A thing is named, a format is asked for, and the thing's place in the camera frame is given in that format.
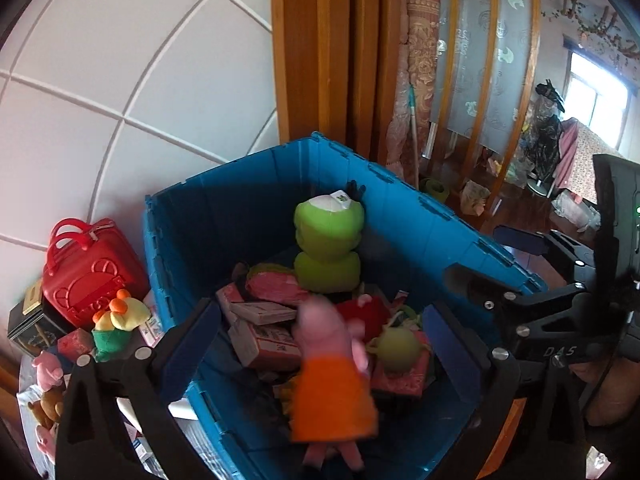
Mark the mop handle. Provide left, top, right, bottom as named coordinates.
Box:
left=407, top=85, right=423, bottom=186

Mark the pink pig plush blue shirt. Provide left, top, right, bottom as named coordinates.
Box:
left=32, top=351, right=66, bottom=391

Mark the blue plastic storage crate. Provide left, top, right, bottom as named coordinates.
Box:
left=142, top=131, right=548, bottom=480

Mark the red plush toy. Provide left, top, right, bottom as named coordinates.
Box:
left=335, top=295, right=391, bottom=341

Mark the pink pig plush orange dress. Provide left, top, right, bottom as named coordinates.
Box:
left=290, top=294, right=381, bottom=472

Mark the frosted glass sliding door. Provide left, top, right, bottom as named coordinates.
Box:
left=417, top=0, right=543, bottom=211

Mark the vine wall decoration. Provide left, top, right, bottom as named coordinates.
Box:
left=545, top=0, right=640, bottom=61

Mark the pink plush toy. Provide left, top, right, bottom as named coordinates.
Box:
left=35, top=425, right=58, bottom=463

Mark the clear plastic bag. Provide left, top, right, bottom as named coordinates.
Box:
left=552, top=190, right=601, bottom=233

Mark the person's right hand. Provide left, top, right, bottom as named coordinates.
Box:
left=570, top=355, right=640, bottom=427

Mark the window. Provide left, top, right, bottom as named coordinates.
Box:
left=562, top=35, right=638, bottom=148

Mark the brown bear plush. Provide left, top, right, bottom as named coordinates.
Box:
left=27, top=387, right=66, bottom=431

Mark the round green plush toy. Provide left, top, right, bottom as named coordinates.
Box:
left=367, top=327, right=431, bottom=373

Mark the table with pink cloth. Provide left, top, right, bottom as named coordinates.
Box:
left=552, top=117, right=626, bottom=206

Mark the black gift bag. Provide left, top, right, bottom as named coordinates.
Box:
left=7, top=290, right=68, bottom=358

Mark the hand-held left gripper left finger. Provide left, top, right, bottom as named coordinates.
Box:
left=54, top=298, right=223, bottom=480

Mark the rack with dark bags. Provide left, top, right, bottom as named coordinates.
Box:
left=520, top=80, right=567, bottom=186

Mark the green frog plush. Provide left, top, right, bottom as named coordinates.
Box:
left=292, top=187, right=367, bottom=293

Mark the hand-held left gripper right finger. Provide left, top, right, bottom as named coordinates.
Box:
left=422, top=301, right=588, bottom=480

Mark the wooden door frame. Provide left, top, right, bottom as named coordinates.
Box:
left=270, top=0, right=403, bottom=166

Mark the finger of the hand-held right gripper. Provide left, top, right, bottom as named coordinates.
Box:
left=444, top=264, right=589, bottom=312
left=492, top=225, right=598, bottom=282

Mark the rolled patterned carpet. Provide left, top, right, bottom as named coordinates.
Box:
left=387, top=0, right=441, bottom=171

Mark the crumpled plastic bag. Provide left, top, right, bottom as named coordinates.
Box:
left=460, top=180, right=491, bottom=216

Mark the red toy suitcase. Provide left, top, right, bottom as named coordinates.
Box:
left=41, top=217, right=151, bottom=331

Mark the white pink medicine box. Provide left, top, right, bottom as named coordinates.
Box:
left=230, top=320, right=302, bottom=371
left=217, top=282, right=298, bottom=326

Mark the green yellow duck plush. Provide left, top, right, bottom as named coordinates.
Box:
left=91, top=289, right=151, bottom=363

